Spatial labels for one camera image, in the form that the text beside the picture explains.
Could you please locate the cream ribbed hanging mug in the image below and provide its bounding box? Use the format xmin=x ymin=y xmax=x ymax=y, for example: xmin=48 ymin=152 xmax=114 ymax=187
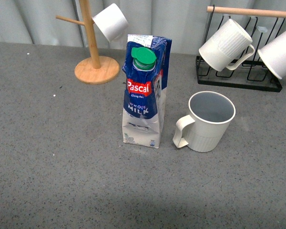
xmin=199 ymin=19 xmax=255 ymax=72

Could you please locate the white mug on tree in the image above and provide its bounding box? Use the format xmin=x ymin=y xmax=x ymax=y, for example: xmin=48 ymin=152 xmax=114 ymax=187
xmin=92 ymin=3 xmax=128 ymax=42

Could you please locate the white mug black handle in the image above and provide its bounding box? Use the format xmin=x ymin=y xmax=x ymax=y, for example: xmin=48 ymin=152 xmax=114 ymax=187
xmin=257 ymin=31 xmax=286 ymax=80

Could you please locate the cream ribbed cup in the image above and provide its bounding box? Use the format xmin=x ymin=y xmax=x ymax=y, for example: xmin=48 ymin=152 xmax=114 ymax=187
xmin=173 ymin=91 xmax=236 ymax=153

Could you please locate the blue white milk carton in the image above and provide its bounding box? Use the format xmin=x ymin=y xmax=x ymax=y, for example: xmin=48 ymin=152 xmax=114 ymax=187
xmin=122 ymin=34 xmax=172 ymax=148

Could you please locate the wooden mug tree stand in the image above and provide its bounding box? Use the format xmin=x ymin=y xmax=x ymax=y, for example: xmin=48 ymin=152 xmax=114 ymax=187
xmin=55 ymin=0 xmax=120 ymax=84

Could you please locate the black wire mug rack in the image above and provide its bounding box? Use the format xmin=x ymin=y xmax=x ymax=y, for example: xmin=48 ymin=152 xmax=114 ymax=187
xmin=195 ymin=5 xmax=286 ymax=92

